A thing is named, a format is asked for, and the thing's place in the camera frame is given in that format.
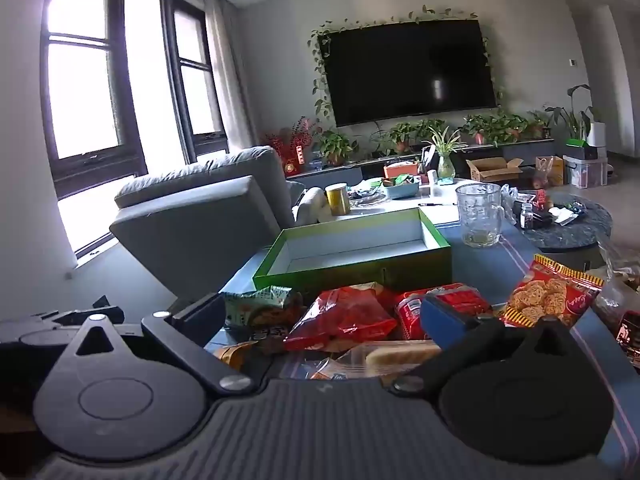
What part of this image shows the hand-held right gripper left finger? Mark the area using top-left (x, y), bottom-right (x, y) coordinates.
top-left (65, 292), bottom-right (253, 396)

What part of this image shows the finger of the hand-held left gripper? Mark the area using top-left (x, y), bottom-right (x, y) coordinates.
top-left (0, 295), bottom-right (125, 346)

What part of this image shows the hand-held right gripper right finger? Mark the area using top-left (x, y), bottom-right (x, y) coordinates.
top-left (390, 294), bottom-right (586, 396)

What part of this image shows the red biscuit pack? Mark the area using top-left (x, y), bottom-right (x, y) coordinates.
top-left (394, 284), bottom-right (493, 342)

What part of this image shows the bread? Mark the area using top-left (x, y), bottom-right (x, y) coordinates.
top-left (337, 340), bottom-right (443, 377)

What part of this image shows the green snack packet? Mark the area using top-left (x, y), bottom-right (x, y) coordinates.
top-left (222, 286), bottom-right (303, 331)

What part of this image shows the brown nut packet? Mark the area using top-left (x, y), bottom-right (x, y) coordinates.
top-left (250, 326), bottom-right (290, 356)

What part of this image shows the red crinkly snack packet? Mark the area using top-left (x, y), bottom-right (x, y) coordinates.
top-left (284, 285), bottom-right (398, 352)

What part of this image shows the yellow red cracker snack packet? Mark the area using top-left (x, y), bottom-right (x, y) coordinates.
top-left (501, 254), bottom-right (605, 330)

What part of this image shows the green cardboard box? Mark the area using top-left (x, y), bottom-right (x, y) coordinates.
top-left (252, 207), bottom-right (453, 293)

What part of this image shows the orange white snack packet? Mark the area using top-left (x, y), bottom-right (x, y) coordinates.
top-left (300, 357), bottom-right (353, 382)

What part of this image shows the grey armchair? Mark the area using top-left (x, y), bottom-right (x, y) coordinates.
top-left (109, 146), bottom-right (306, 311)

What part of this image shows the glass mug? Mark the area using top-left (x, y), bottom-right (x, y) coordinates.
top-left (455, 182), bottom-right (506, 248)

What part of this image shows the white round coffee table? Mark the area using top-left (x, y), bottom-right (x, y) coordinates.
top-left (345, 177), bottom-right (501, 226)

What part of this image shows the blue tray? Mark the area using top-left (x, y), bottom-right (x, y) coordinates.
top-left (382, 175), bottom-right (420, 200)

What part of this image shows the open cardboard box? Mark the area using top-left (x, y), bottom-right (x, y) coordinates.
top-left (466, 157), bottom-right (523, 183)

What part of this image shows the spider plant in glass vase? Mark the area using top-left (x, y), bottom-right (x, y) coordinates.
top-left (422, 127), bottom-right (468, 181)

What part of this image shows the yellow can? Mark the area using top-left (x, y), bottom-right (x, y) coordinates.
top-left (325, 183), bottom-right (352, 217)

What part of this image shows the dark round marble table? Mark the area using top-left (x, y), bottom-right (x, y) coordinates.
top-left (515, 191), bottom-right (613, 253)

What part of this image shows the white cushion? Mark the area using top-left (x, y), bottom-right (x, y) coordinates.
top-left (295, 187), bottom-right (332, 226)

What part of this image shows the brown paper bag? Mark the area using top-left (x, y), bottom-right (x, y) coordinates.
top-left (535, 156), bottom-right (566, 186)

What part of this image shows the clear plastic bag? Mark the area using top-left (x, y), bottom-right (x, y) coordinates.
top-left (595, 240), bottom-right (640, 361)

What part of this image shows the green potted plant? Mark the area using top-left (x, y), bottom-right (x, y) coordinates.
top-left (317, 130), bottom-right (358, 166)
top-left (387, 122), bottom-right (418, 156)
top-left (527, 110), bottom-right (553, 140)
top-left (415, 119), bottom-right (446, 143)
top-left (462, 112), bottom-right (531, 147)

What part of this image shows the low television console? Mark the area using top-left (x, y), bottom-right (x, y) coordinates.
top-left (285, 137), bottom-right (558, 186)

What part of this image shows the dark red packet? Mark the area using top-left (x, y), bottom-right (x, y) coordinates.
top-left (615, 310), bottom-right (640, 357)

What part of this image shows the red flower decoration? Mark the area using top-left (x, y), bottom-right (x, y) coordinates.
top-left (265, 117), bottom-right (321, 176)

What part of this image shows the white storage box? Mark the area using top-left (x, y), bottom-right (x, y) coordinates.
top-left (562, 155), bottom-right (610, 189)

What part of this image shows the green black box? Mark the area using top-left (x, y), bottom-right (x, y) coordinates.
top-left (565, 137), bottom-right (598, 161)

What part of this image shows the beige curtain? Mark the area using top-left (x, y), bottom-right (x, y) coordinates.
top-left (204, 0), bottom-right (258, 153)

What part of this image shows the tall plant in white pot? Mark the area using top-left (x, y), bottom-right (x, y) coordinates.
top-left (545, 85), bottom-right (608, 148)

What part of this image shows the dark framed window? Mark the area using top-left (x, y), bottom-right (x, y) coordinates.
top-left (40, 0), bottom-right (231, 261)

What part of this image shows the black wall television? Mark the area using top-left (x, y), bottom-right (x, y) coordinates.
top-left (325, 20), bottom-right (498, 128)

